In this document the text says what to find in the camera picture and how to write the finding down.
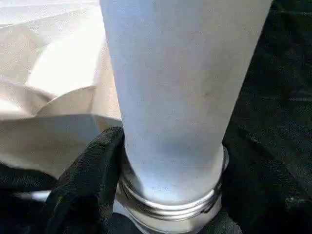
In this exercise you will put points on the black work mat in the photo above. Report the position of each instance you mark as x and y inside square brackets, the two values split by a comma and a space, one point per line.
[282, 73]

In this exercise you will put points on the white plastic table leg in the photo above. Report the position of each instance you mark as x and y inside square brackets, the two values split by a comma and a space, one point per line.
[180, 97]

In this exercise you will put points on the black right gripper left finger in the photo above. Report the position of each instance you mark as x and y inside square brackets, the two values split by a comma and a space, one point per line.
[83, 195]

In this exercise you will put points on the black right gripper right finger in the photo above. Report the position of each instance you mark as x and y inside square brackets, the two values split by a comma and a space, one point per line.
[268, 195]

